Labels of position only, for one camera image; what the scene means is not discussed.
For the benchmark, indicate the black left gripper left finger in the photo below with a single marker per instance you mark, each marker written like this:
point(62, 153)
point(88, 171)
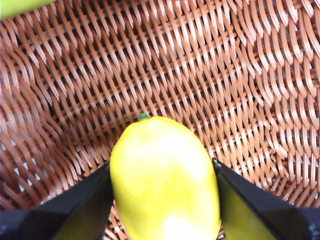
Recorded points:
point(70, 220)

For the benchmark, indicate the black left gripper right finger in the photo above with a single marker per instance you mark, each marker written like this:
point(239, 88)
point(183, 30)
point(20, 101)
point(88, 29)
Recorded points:
point(260, 215)

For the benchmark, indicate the yellow lemon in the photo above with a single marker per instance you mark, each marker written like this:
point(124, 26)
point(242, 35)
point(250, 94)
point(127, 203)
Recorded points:
point(162, 180)

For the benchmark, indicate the brown wicker basket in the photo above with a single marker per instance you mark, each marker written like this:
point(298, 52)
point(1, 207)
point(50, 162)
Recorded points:
point(175, 62)

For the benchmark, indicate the green apple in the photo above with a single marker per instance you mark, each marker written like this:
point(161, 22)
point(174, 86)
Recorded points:
point(17, 7)

